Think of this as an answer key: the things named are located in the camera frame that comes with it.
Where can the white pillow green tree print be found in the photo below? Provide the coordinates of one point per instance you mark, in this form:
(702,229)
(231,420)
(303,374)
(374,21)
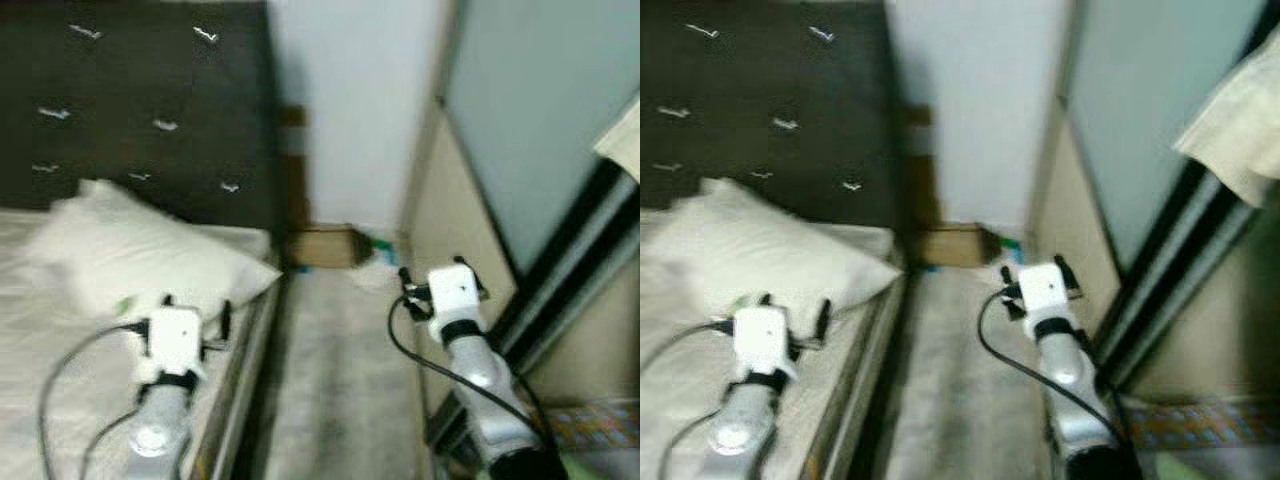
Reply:
(120,250)
(760,250)

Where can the small white plastic bag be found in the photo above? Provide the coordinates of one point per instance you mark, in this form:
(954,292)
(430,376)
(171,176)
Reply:
(1000,250)
(380,268)

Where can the small brown cardboard box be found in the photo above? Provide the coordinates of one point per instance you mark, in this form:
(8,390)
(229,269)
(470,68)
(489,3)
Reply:
(325,248)
(955,245)

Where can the white quilted mattress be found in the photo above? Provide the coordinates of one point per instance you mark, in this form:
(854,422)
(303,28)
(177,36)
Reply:
(40,350)
(670,360)

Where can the blue orange patterned floor mat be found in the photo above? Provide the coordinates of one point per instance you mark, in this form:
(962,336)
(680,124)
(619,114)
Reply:
(600,425)
(1200,425)

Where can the cream hanging cloth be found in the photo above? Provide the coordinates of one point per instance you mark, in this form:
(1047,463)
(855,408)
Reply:
(1235,130)
(622,140)

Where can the dark tufted studded headboard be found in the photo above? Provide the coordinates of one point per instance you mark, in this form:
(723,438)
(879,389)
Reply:
(780,70)
(150,80)

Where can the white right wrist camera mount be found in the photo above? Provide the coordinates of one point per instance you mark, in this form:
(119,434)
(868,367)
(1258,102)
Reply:
(1043,290)
(452,292)

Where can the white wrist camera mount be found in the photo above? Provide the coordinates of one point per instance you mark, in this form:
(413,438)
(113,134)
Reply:
(1043,290)
(762,340)
(452,292)
(175,340)

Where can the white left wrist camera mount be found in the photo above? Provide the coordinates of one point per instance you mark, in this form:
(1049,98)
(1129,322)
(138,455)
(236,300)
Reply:
(762,340)
(175,340)

